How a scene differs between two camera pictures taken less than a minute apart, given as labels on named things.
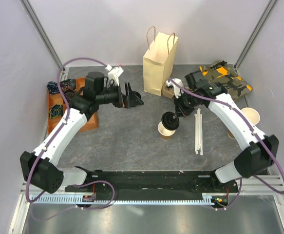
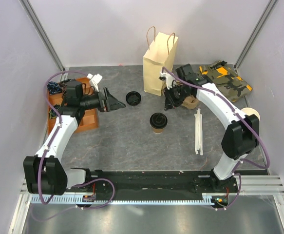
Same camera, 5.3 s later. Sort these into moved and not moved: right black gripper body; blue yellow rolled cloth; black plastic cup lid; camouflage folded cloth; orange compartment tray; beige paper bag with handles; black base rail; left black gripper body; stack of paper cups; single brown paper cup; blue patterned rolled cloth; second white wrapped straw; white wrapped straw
Moved: right black gripper body; left black gripper body; black plastic cup lid; single brown paper cup
Not moved: second white wrapped straw; beige paper bag with handles; black base rail; blue yellow rolled cloth; white wrapped straw; camouflage folded cloth; stack of paper cups; blue patterned rolled cloth; orange compartment tray
